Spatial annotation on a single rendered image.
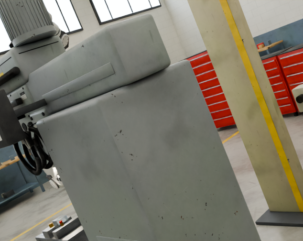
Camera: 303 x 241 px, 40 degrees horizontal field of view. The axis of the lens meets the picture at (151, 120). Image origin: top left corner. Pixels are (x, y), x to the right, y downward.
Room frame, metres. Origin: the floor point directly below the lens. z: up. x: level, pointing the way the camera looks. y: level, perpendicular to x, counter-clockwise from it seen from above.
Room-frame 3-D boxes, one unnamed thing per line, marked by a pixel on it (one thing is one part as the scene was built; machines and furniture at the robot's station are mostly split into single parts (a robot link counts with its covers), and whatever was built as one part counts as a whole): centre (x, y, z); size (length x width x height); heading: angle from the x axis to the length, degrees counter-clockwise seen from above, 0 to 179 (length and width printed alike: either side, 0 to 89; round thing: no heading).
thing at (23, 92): (2.09, 0.47, 1.68); 0.34 x 0.24 x 0.10; 39
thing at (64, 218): (2.03, 0.61, 1.04); 0.06 x 0.05 x 0.06; 131
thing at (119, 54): (1.73, 0.18, 1.66); 0.80 x 0.23 x 0.20; 39
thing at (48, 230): (2.07, 0.65, 1.02); 0.15 x 0.06 x 0.04; 131
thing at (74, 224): (2.05, 0.63, 0.98); 0.35 x 0.15 x 0.11; 41
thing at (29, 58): (2.11, 0.49, 1.81); 0.47 x 0.26 x 0.16; 39
